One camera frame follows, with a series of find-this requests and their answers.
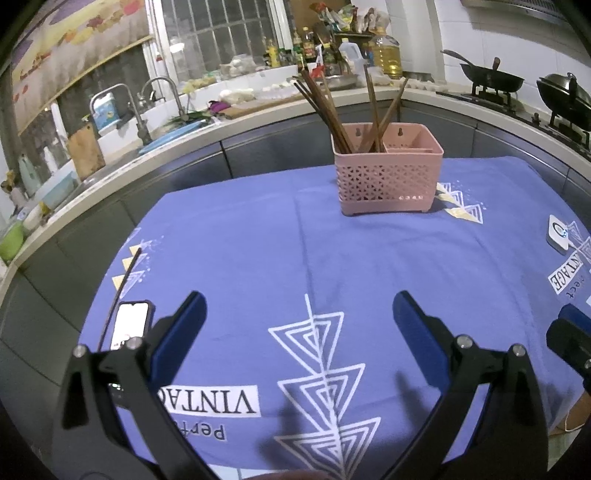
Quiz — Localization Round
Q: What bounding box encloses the tall steel faucet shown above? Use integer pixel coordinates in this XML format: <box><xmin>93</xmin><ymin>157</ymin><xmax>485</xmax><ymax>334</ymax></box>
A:
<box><xmin>89</xmin><ymin>83</ymin><xmax>153</xmax><ymax>147</ymax></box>

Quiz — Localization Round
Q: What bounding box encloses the curved steel faucet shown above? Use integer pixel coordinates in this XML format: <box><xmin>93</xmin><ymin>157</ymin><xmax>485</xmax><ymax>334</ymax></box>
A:
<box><xmin>138</xmin><ymin>76</ymin><xmax>190</xmax><ymax>123</ymax></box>

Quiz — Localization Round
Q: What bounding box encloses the brown single chopstick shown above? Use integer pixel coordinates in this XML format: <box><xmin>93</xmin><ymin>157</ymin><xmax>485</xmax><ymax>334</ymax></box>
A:
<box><xmin>375</xmin><ymin>76</ymin><xmax>411</xmax><ymax>151</ymax></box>
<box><xmin>363</xmin><ymin>65</ymin><xmax>385</xmax><ymax>152</ymax></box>
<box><xmin>359</xmin><ymin>99</ymin><xmax>399</xmax><ymax>153</ymax></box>

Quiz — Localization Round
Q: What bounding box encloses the small white device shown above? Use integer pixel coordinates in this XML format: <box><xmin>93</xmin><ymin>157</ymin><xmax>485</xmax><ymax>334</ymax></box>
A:
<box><xmin>546</xmin><ymin>214</ymin><xmax>574</xmax><ymax>255</ymax></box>

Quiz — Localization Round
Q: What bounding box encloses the pink plastic utensil basket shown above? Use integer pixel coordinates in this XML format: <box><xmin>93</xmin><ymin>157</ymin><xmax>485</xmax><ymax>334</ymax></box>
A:
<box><xmin>331</xmin><ymin>122</ymin><xmax>445</xmax><ymax>217</ymax></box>

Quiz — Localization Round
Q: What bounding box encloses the black ladle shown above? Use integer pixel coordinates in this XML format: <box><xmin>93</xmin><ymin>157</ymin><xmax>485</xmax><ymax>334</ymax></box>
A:
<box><xmin>440</xmin><ymin>49</ymin><xmax>477</xmax><ymax>66</ymax></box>

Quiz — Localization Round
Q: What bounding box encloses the bundle of wooden chopsticks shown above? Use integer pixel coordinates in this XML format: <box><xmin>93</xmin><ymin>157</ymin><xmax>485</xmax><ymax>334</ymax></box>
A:
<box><xmin>292</xmin><ymin>68</ymin><xmax>357</xmax><ymax>154</ymax></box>

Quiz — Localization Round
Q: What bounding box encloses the floral printed wall cloth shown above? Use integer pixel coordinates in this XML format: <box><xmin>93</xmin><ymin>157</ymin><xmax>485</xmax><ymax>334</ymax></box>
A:
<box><xmin>11</xmin><ymin>0</ymin><xmax>156</xmax><ymax>136</ymax></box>

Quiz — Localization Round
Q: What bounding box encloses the smartphone with lit screen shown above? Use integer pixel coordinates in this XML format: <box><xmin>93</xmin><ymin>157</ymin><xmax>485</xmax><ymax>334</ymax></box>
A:
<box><xmin>109</xmin><ymin>300</ymin><xmax>156</xmax><ymax>352</ymax></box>

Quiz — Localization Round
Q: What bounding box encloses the window with metal grille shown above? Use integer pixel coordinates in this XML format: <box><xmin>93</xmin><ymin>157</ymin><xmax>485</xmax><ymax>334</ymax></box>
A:
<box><xmin>161</xmin><ymin>0</ymin><xmax>288</xmax><ymax>80</ymax></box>

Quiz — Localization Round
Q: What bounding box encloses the blue and white detergent jug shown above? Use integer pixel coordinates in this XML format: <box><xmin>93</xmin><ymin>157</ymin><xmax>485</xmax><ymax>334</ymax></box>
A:
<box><xmin>90</xmin><ymin>92</ymin><xmax>116</xmax><ymax>133</ymax></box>

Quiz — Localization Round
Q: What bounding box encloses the wooden cutting board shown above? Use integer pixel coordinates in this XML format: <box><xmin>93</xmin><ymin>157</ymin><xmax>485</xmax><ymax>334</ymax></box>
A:
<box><xmin>66</xmin><ymin>124</ymin><xmax>106</xmax><ymax>181</ymax></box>

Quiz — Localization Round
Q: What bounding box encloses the black lidded pot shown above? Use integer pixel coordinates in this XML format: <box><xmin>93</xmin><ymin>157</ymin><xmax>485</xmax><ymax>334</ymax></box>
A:
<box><xmin>535</xmin><ymin>73</ymin><xmax>591</xmax><ymax>120</ymax></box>

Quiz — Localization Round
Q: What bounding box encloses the black wok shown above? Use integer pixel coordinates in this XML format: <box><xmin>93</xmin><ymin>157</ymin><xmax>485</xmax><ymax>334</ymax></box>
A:
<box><xmin>459</xmin><ymin>57</ymin><xmax>526</xmax><ymax>94</ymax></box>

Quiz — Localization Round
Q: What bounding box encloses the white plastic jug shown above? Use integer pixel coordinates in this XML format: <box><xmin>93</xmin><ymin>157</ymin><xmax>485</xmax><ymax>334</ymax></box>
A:
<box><xmin>339</xmin><ymin>39</ymin><xmax>364</xmax><ymax>75</ymax></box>

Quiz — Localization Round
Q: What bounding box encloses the thin dark rod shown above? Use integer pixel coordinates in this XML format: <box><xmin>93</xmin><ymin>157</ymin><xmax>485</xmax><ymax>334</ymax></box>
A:
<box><xmin>99</xmin><ymin>246</ymin><xmax>143</xmax><ymax>352</ymax></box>

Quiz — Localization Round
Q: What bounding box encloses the row of condiment bottles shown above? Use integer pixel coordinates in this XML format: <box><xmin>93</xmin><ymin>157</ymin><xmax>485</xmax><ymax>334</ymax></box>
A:
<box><xmin>262</xmin><ymin>27</ymin><xmax>343</xmax><ymax>77</ymax></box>

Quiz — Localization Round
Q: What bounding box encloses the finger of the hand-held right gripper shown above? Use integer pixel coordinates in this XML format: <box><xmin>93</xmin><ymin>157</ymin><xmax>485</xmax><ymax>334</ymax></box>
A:
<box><xmin>546</xmin><ymin>304</ymin><xmax>591</xmax><ymax>394</ymax></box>

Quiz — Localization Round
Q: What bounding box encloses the white plastic tub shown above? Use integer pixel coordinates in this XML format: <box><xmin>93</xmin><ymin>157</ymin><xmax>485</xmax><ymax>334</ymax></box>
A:
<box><xmin>39</xmin><ymin>161</ymin><xmax>80</xmax><ymax>209</ymax></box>

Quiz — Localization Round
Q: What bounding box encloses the blue printed tablecloth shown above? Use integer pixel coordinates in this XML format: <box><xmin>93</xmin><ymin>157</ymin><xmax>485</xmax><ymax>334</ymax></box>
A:
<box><xmin>76</xmin><ymin>157</ymin><xmax>591</xmax><ymax>480</ymax></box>

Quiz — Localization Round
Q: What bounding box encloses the yellow cooking oil bottle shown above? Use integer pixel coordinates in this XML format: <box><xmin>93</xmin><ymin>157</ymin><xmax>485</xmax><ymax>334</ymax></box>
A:
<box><xmin>369</xmin><ymin>34</ymin><xmax>404</xmax><ymax>79</ymax></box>

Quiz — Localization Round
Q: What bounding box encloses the gas stove trivet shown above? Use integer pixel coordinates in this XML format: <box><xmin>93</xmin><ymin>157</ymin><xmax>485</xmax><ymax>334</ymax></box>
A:
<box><xmin>470</xmin><ymin>83</ymin><xmax>523</xmax><ymax>112</ymax></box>

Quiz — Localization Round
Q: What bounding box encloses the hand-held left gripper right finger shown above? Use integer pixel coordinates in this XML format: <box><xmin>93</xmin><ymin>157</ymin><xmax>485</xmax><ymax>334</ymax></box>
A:
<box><xmin>383</xmin><ymin>290</ymin><xmax>550</xmax><ymax>480</ymax></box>

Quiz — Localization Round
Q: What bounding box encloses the long wooden chopping board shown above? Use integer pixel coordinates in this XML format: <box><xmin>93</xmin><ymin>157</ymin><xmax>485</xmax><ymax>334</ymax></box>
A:
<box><xmin>225</xmin><ymin>94</ymin><xmax>302</xmax><ymax>119</ymax></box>

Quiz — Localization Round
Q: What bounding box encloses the white egg tray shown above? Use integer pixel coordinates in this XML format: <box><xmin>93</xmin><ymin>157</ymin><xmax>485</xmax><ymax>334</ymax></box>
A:
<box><xmin>401</xmin><ymin>71</ymin><xmax>450</xmax><ymax>92</ymax></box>

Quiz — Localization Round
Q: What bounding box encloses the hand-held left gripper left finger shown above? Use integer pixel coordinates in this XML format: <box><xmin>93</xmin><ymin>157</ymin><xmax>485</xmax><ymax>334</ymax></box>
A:
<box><xmin>51</xmin><ymin>290</ymin><xmax>208</xmax><ymax>480</ymax></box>

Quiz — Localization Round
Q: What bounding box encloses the white sink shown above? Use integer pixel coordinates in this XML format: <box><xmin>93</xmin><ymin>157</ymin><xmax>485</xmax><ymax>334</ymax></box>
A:
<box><xmin>99</xmin><ymin>102</ymin><xmax>209</xmax><ymax>154</ymax></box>

